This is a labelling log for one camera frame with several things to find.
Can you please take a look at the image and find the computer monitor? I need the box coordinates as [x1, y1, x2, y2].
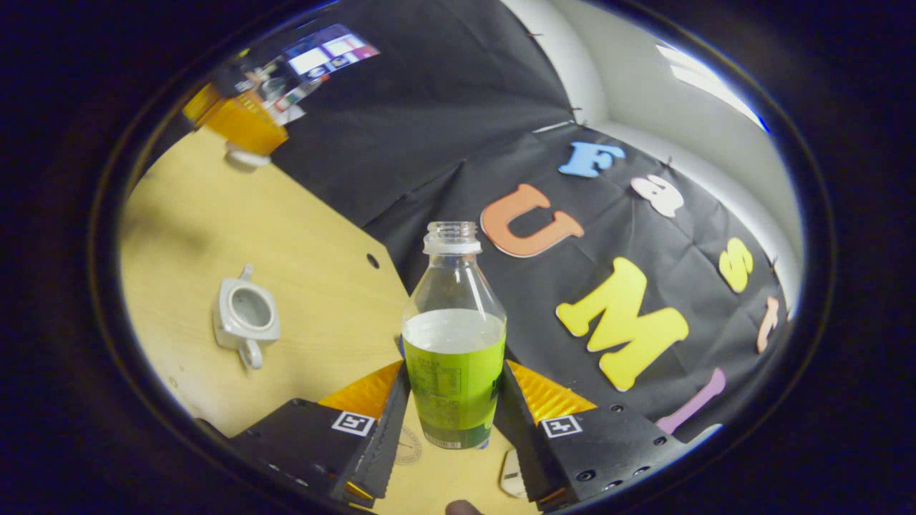
[283, 24, 380, 78]

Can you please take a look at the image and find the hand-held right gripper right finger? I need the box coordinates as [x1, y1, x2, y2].
[494, 361, 688, 510]

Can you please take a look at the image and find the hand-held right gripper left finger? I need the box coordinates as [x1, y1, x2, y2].
[229, 360, 412, 509]

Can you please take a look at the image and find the green label water bottle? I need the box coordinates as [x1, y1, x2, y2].
[401, 221, 507, 450]

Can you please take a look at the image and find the black backdrop cloth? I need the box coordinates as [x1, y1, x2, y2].
[268, 0, 791, 437]

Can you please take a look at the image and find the white teacup lid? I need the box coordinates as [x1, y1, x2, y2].
[225, 141, 273, 170]

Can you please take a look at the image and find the white ceramic teacup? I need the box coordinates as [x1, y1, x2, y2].
[213, 263, 281, 371]

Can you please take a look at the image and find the white toaster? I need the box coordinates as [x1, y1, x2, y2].
[499, 448, 529, 500]

